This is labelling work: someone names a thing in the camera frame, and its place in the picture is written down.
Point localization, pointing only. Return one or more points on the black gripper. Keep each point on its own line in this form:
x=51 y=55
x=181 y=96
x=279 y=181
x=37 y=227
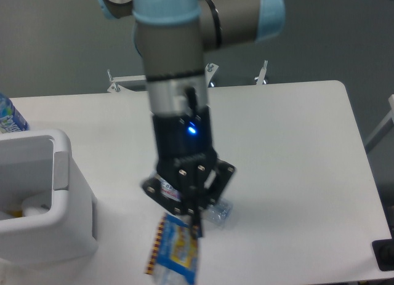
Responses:
x=186 y=155

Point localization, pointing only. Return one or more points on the clear crushed plastic bottle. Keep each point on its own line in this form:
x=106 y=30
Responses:
x=217 y=214

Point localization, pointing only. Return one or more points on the blue snack wrapper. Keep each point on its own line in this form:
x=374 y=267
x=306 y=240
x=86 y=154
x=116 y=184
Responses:
x=174 y=254

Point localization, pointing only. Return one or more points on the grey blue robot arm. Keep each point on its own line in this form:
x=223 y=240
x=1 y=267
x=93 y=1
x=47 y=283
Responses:
x=171 y=37

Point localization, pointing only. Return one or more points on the white trash can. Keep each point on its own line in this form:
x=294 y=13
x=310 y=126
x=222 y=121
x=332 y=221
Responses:
x=47 y=207

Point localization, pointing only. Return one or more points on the blue labelled drink bottle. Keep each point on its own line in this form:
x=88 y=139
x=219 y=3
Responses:
x=11 y=119

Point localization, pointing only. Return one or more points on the black device at table edge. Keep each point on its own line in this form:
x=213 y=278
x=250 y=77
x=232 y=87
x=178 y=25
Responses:
x=383 y=251

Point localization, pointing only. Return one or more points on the white pedestal base bracket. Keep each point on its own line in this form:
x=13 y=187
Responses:
x=137 y=83

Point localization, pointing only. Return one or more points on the white frame at right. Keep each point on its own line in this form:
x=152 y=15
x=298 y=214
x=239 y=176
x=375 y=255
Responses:
x=381 y=130

